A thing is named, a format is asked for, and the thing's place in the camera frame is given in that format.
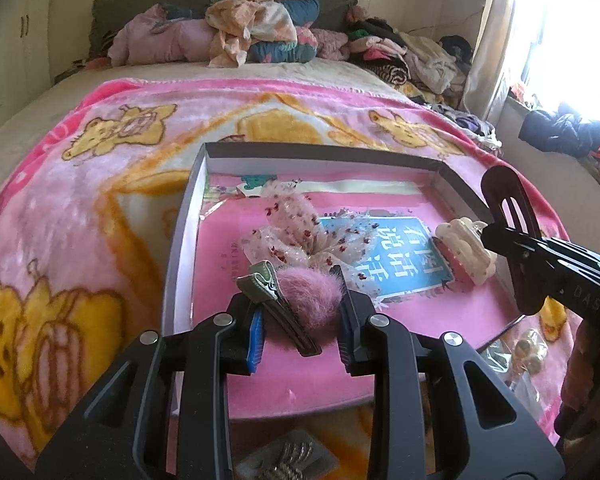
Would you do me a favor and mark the cream wardrobe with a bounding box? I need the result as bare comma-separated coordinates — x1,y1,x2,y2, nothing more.
0,0,57,127

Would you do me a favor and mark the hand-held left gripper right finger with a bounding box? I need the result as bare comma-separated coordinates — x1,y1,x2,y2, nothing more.
338,287,567,480

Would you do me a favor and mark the sheer dotted bow hair accessory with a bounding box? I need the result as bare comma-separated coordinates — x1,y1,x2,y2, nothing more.
241,182,377,279

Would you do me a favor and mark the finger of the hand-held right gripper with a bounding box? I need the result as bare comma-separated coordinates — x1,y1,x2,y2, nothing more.
481,223,572,274

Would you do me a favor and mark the pink fuzzy pompom hair clip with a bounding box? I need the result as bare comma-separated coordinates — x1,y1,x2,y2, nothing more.
236,260,344,359

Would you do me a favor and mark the person's right hand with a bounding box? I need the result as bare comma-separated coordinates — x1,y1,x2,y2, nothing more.
554,322,600,438

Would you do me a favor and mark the orange red cloth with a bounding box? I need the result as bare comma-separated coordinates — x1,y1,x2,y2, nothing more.
508,82,542,109

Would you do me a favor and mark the beige curtain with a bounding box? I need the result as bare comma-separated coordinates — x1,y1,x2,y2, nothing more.
461,0,517,127

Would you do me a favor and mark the window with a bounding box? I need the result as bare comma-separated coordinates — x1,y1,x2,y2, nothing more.
505,0,600,113

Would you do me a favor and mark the pink fluffy garment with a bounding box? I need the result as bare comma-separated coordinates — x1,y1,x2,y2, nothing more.
300,26,352,62

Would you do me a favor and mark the cream orange patterned cloth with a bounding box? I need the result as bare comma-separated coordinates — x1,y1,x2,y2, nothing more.
205,0,299,69

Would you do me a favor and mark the pile of mixed clothes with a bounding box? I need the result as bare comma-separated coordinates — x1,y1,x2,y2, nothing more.
346,5,482,107

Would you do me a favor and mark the pink bear printed blanket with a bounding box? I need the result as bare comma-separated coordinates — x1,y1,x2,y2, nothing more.
0,77,600,480

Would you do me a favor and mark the bed with beige sheet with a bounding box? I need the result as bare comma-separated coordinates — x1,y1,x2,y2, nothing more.
0,52,506,221

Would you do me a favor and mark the clear packet of hair pins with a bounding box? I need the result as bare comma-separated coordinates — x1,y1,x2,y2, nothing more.
234,427,332,480

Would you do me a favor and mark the cream hair claw clip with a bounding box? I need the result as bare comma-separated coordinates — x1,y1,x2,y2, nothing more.
433,216,499,289

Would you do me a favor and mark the small clear earring packet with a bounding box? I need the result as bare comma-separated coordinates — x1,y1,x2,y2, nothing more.
480,326,552,411

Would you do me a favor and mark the dark jacket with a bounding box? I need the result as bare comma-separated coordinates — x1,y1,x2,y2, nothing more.
518,104,600,159

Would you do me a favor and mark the dark blue floral quilt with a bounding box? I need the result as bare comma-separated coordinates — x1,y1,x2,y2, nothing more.
164,0,322,64

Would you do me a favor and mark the pink pyjama garment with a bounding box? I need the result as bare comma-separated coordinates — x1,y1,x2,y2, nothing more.
108,3,222,67

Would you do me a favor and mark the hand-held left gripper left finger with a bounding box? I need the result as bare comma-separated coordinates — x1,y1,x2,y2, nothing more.
32,292,267,480

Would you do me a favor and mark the pink picture book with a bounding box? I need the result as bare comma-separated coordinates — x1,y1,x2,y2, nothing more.
195,172,523,417

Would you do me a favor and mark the shallow cardboard box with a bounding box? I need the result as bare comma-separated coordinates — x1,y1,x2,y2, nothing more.
160,142,527,420

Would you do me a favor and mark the pile of clothes on bed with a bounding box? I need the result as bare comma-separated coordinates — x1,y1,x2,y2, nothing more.
89,0,359,60

